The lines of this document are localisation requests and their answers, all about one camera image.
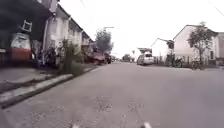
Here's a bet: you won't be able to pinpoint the red car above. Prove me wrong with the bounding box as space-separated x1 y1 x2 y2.
89 51 107 66

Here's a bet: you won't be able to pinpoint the dark green tree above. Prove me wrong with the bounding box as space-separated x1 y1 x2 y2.
94 29 115 56

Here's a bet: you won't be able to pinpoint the silver van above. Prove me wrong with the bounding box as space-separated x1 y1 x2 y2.
136 52 155 66

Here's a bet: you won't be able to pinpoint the low building with dark roof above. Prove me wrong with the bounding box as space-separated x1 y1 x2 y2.
137 47 153 56

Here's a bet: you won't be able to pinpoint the grey asphalt road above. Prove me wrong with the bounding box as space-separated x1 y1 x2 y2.
0 61 224 128

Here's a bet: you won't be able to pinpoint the street lamp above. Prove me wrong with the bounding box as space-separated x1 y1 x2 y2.
102 25 115 34

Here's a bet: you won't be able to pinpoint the green bush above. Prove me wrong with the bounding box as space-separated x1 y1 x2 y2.
58 39 86 76

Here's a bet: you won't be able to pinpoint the white house with dark roof edge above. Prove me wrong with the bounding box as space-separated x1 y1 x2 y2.
150 37 175 63

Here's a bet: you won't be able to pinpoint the row of pale houses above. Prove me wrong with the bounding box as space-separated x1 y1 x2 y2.
0 0 98 68

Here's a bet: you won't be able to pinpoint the parked motorcycles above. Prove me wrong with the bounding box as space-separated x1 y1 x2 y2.
164 54 184 69

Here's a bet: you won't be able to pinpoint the white gabled house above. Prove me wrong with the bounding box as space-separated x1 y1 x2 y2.
172 24 224 66

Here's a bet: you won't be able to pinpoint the concrete pavement with kerb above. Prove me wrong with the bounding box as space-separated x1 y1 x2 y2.
0 63 101 110

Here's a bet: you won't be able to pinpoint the slender leafy tree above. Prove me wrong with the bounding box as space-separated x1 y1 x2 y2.
187 21 216 70

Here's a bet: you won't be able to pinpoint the red and white vehicle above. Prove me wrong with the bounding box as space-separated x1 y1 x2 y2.
8 32 34 63

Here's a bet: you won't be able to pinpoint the overhead wire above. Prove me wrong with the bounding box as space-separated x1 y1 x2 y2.
206 0 224 17

